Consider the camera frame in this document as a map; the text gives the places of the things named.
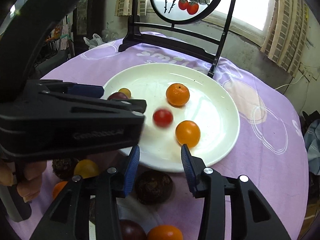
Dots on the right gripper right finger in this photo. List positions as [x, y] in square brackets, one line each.
[251, 214]

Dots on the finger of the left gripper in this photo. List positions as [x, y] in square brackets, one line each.
[137, 105]
[91, 91]

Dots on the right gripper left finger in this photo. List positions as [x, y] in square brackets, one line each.
[68, 215]

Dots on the small green-yellow fruit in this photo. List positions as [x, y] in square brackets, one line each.
[125, 91]

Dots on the tiny red cherry tomato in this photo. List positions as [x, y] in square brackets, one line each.
[117, 95]

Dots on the small mandarin orange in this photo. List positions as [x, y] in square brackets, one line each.
[177, 94]

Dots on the small orange tomato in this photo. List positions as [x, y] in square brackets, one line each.
[188, 132]

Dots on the person left hand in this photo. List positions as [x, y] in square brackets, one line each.
[30, 187]

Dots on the large orange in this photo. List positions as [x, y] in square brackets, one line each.
[57, 188]

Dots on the large dark passion fruit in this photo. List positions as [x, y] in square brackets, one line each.
[64, 168]

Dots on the white oval plate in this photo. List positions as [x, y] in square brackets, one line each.
[210, 107]

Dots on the white plastic bag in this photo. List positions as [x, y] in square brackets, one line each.
[94, 42]

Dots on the yellow-green lemon fruit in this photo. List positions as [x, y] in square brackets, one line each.
[87, 169]

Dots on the dark purple plum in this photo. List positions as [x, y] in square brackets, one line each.
[130, 230]

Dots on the purple tablecloth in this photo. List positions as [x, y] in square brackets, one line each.
[270, 148]

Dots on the dark wrinkled passion fruit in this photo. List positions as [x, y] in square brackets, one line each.
[153, 187]

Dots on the oval orange tomato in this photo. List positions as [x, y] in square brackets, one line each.
[165, 232]

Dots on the blue clothes pile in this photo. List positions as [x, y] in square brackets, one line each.
[312, 145]

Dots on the right beige curtain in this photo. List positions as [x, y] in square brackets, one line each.
[286, 35]

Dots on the wall power socket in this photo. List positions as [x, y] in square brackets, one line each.
[305, 72]

